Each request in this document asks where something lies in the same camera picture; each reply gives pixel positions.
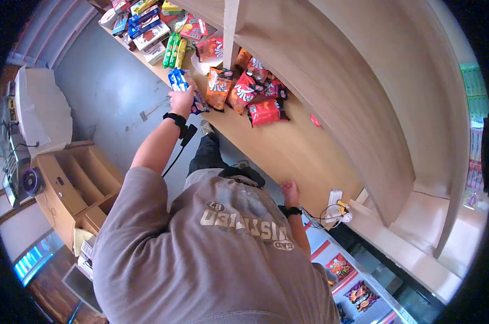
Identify blue snack packet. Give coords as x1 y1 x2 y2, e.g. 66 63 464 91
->
167 67 210 116

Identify person's left fingers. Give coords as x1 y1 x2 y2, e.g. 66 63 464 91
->
168 84 197 100

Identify white low shelf with snacks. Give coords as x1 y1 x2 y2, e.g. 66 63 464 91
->
305 222 415 324

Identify black wrist band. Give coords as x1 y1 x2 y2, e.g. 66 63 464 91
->
277 204 303 219
163 112 198 147

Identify white covered cabinet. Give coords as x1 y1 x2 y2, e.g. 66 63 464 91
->
15 66 73 159

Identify white power strip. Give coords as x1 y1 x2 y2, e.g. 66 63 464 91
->
324 188 354 224

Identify full wooden shop shelf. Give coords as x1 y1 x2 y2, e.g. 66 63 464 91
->
88 0 472 305

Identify person's body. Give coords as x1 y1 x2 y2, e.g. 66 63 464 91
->
91 166 341 324

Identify purple round fan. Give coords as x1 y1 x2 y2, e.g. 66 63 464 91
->
21 167 46 198

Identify person's legs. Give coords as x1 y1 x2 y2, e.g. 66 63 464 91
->
187 119 266 189

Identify empty wooden shelf unit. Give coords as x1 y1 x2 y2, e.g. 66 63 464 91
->
35 141 126 252

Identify full shop shelf green packets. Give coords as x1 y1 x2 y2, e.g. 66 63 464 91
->
459 62 489 211

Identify person's left hand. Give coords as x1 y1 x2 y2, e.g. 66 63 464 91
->
168 84 197 120

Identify person's right hand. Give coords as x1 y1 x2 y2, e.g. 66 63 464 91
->
280 181 301 208

